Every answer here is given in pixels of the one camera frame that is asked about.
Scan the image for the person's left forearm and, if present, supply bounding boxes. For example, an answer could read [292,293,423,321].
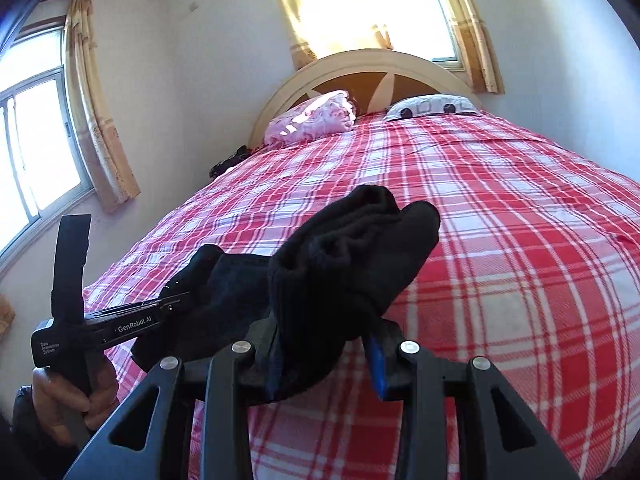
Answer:
[0,385,76,480]

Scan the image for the black pants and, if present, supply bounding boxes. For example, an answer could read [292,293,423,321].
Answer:
[131,184,442,403]

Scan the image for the sliding side window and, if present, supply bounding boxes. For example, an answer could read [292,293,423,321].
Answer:
[0,25,96,281]

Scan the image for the pink floral pillow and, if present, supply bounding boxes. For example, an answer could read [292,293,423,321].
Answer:
[263,90,357,147]

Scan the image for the dark items beside bed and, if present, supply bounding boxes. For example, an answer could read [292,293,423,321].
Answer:
[209,145,253,179]

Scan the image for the window behind bed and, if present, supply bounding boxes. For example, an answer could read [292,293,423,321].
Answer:
[375,0,461,66]

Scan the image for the red plaid bed sheet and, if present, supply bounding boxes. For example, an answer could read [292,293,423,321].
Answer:
[82,110,640,480]

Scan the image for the white patterned pillow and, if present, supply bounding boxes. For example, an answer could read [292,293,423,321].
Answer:
[382,94,482,122]

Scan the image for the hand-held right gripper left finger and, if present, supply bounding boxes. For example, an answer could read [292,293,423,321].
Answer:
[62,320,281,480]

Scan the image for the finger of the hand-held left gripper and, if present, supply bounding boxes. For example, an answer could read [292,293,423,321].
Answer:
[157,286,196,313]

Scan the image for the person's left hand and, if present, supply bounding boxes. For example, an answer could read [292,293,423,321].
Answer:
[31,355,121,448]

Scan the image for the beige patterned curtain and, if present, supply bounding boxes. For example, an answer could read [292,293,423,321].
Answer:
[430,0,506,95]
[260,0,396,71]
[64,0,142,213]

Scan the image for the cream wooden headboard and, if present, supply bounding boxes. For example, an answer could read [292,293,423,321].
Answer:
[247,49,483,148]

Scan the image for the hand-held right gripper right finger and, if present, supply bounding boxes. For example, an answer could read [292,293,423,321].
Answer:
[362,320,581,480]

